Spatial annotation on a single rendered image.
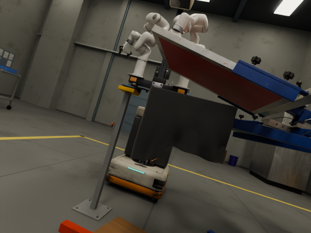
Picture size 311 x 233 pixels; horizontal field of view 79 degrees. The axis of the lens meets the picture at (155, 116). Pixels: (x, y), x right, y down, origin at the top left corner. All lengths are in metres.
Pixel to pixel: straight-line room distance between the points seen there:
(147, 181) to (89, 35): 10.20
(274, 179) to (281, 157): 0.67
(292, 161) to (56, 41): 11.28
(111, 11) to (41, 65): 4.62
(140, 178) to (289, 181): 5.57
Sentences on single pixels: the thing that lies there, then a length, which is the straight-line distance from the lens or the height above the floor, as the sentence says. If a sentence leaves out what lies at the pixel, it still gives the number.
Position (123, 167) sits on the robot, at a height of 0.24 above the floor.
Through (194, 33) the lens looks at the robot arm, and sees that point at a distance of 1.88.
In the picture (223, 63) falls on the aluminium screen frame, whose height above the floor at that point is 1.13.
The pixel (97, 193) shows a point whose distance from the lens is 1.58.
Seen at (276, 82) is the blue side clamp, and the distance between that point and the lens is 1.04.
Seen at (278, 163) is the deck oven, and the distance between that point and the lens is 6.81.
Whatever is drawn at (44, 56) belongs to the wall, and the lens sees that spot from 11.72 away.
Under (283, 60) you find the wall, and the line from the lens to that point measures 10.64.
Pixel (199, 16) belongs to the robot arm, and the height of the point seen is 1.68.
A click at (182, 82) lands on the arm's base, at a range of 1.74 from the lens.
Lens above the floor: 0.74
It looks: 3 degrees up
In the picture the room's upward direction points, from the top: 16 degrees clockwise
